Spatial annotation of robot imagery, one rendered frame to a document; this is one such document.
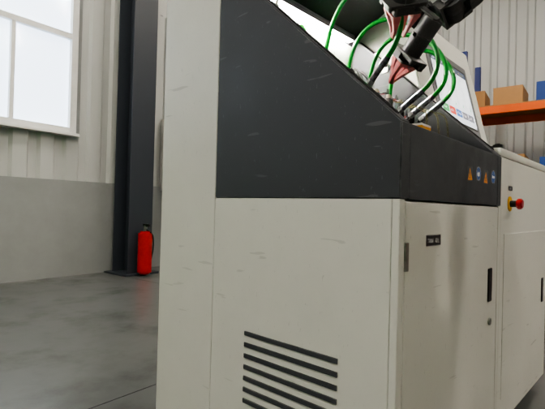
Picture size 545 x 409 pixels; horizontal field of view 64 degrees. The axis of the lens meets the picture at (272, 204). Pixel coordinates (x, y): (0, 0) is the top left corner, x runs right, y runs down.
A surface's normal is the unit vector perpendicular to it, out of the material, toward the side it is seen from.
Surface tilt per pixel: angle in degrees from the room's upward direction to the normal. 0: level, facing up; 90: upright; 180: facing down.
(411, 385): 90
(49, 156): 90
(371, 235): 90
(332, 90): 90
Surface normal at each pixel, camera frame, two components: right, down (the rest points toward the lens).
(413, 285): 0.73, 0.01
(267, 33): -0.68, -0.03
